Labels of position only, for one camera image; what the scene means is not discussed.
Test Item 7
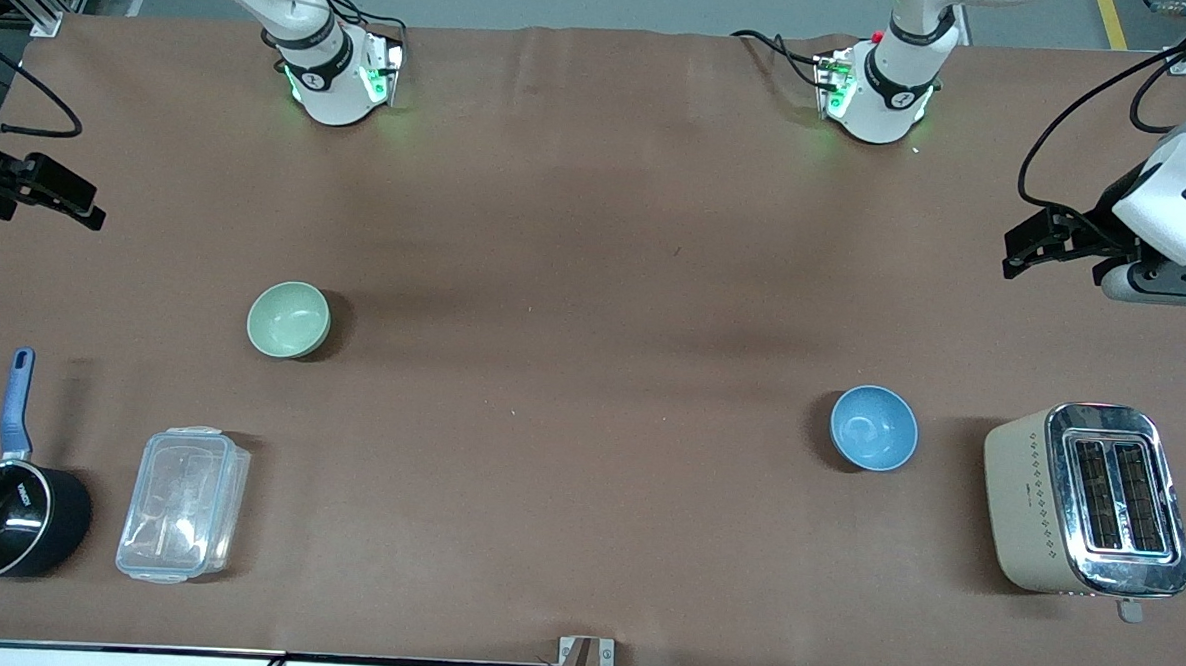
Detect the brown table cloth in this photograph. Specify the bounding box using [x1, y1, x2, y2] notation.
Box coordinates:
[0, 2, 1186, 666]

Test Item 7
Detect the beige chrome toaster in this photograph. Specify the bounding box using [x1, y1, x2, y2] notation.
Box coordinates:
[976, 398, 1186, 626]

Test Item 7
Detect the green bowl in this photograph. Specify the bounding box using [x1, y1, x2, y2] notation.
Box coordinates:
[246, 279, 333, 362]

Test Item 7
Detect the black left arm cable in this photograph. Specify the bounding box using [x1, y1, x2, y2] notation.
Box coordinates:
[1016, 17, 1186, 226]

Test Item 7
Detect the blue bowl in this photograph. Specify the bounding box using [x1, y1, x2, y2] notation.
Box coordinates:
[827, 383, 921, 474]

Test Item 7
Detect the black left base cable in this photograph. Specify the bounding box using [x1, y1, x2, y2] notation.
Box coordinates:
[729, 29, 829, 90]

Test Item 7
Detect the black base cable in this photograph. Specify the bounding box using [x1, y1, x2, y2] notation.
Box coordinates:
[285, 0, 410, 51]
[729, 29, 829, 90]

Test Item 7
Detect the black saucepan with blue handle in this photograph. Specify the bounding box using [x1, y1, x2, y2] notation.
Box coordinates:
[0, 347, 101, 589]

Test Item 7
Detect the clear plastic lidded container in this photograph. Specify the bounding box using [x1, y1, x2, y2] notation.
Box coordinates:
[115, 424, 252, 588]

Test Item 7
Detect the black right base cable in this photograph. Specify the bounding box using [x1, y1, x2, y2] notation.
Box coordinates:
[285, 0, 410, 51]

